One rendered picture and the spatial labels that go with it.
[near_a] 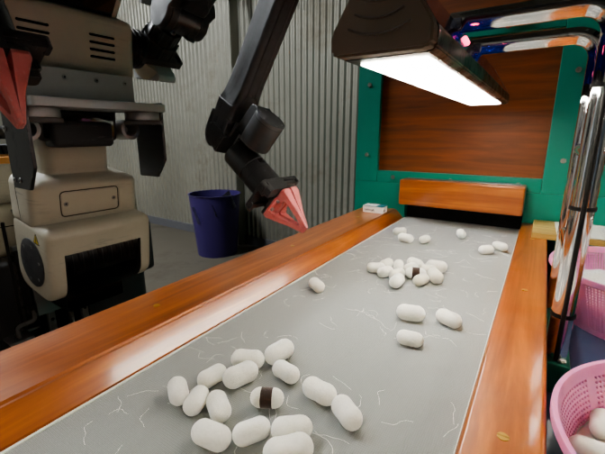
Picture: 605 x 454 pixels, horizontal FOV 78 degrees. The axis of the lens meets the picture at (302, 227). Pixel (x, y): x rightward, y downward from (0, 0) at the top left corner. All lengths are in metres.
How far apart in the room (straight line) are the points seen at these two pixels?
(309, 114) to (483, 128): 1.96
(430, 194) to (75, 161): 0.85
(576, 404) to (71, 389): 0.46
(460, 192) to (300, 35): 2.21
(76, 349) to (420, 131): 0.95
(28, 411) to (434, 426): 0.34
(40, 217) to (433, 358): 0.75
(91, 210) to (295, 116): 2.24
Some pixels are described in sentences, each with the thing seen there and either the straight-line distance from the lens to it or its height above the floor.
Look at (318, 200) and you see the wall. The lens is 2.90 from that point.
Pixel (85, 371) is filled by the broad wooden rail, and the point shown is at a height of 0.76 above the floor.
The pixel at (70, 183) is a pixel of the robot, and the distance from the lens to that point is 0.90.
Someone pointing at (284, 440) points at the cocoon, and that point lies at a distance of 0.32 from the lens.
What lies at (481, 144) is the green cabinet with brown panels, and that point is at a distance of 1.09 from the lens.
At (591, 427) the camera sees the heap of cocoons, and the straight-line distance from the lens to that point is 0.44.
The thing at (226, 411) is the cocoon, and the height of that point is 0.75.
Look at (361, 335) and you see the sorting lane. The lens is 0.48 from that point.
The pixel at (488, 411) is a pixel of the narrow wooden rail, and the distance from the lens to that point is 0.37.
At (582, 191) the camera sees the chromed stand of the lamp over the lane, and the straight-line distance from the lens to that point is 0.51.
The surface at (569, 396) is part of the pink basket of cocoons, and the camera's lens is 0.43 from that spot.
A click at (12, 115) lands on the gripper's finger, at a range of 0.53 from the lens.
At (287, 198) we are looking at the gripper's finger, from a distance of 0.64.
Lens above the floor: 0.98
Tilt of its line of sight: 14 degrees down
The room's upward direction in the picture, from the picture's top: straight up
